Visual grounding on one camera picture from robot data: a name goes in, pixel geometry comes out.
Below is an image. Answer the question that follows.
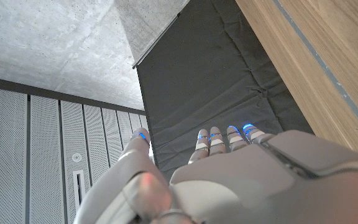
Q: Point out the white ceiling slot vent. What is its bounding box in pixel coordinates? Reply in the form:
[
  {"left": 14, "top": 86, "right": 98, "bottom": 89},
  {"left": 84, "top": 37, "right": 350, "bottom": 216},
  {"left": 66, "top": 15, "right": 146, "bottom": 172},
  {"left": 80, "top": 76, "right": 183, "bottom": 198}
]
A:
[{"left": 72, "top": 169, "right": 86, "bottom": 206}]

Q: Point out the black fabric backdrop curtain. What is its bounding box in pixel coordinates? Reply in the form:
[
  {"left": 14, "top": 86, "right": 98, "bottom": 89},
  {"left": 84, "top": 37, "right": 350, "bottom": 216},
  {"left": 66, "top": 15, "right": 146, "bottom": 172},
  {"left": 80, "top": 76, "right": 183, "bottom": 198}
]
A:
[{"left": 132, "top": 0, "right": 315, "bottom": 184}]

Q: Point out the wooden table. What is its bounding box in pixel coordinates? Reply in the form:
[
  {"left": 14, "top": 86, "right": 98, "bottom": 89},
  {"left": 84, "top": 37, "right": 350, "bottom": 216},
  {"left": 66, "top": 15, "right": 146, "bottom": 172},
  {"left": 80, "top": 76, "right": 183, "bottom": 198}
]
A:
[{"left": 272, "top": 0, "right": 358, "bottom": 144}]

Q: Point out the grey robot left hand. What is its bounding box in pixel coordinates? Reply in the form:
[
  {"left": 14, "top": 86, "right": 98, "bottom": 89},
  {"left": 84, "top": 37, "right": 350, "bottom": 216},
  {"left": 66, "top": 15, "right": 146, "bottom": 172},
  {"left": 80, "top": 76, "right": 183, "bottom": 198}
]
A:
[{"left": 73, "top": 123, "right": 358, "bottom": 224}]

